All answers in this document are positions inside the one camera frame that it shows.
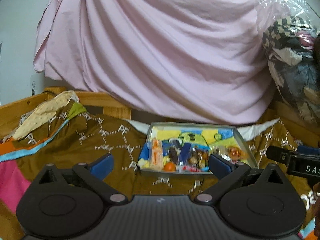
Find pink bed sheet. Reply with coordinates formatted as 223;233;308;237
34;0;275;124

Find brown paul frank blanket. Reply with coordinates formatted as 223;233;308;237
0;89;320;240

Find orange white cracker packet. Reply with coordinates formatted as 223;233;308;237
150;138;163;170

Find gold brown snack packet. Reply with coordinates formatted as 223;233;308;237
227;146;248;160

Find blue sausage snack packet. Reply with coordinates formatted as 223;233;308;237
188;147;209;169

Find person's right hand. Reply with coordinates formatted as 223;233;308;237
313;183;320;238

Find plastic bag of clothes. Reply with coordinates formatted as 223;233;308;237
255;0;319;124

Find dark blue snack packet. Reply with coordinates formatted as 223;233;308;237
178;142;191;165

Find clear round pastry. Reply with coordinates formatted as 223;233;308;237
168;139;182;165

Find red quail egg packet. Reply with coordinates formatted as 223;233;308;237
177;165;208;172

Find small orange mandarin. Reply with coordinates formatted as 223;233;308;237
163;162;176;172

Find grey tray with dinosaur picture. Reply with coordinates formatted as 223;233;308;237
138;122;258;176

